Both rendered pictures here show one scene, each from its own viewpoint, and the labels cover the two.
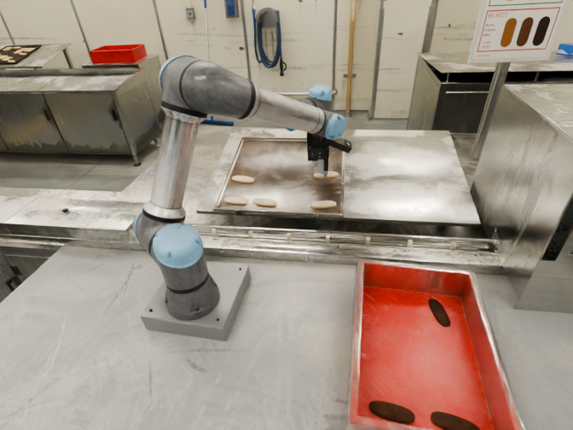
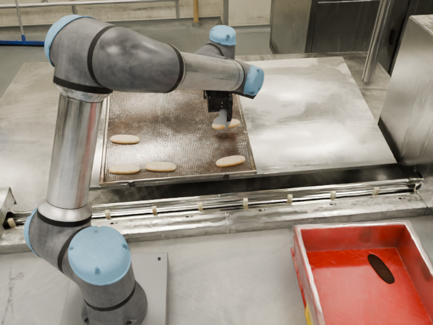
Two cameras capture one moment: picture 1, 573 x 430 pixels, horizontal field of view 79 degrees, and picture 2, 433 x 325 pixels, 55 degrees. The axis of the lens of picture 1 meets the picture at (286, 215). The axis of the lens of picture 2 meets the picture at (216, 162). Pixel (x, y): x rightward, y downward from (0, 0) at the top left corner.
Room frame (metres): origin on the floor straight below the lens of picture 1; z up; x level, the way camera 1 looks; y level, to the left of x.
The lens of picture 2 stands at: (0.11, 0.20, 1.77)
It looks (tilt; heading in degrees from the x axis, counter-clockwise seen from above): 40 degrees down; 343
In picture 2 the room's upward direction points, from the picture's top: straight up
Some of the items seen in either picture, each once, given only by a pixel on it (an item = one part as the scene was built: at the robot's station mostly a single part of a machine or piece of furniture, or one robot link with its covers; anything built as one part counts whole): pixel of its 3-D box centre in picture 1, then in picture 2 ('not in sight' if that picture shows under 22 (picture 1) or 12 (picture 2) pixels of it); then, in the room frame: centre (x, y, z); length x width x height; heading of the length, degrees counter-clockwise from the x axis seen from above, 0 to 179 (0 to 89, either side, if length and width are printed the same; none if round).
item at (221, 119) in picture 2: (320, 170); (221, 120); (1.20, -0.14, 1.00); 0.06 x 0.03 x 0.09; 86
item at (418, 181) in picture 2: (496, 239); (417, 179); (0.85, -0.68, 0.89); 0.06 x 0.01 x 0.06; 170
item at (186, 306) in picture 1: (189, 287); (112, 296); (0.68, 0.28, 0.93); 0.15 x 0.15 x 0.10
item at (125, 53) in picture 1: (118, 53); not in sight; (4.41, 1.82, 0.93); 0.51 x 0.36 x 0.13; 84
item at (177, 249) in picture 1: (180, 254); (100, 263); (0.69, 0.29, 1.05); 0.13 x 0.12 x 0.14; 38
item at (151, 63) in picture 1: (132, 97); not in sight; (4.41, 1.82, 0.44); 0.70 x 0.55 x 0.87; 80
